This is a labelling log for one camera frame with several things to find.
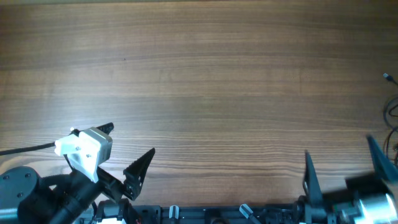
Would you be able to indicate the left grey rail clip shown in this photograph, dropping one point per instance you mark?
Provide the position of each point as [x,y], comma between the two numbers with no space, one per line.
[174,212]

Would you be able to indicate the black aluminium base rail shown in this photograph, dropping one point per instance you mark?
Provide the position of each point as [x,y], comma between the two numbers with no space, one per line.
[217,214]

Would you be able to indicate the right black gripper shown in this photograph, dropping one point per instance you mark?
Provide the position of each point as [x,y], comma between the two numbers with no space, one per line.
[337,193]

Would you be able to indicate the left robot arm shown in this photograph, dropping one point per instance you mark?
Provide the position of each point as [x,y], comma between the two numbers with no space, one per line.
[26,197]

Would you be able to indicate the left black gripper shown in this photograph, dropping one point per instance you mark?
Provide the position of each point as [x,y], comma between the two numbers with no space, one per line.
[115,188]

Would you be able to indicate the right grey rail clip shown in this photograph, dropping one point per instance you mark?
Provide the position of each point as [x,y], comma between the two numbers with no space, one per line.
[246,211]

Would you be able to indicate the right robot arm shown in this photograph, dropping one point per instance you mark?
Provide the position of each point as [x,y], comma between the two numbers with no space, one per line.
[366,198]

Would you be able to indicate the grey rail clip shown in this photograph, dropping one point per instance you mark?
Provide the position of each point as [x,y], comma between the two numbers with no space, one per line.
[174,212]
[246,211]

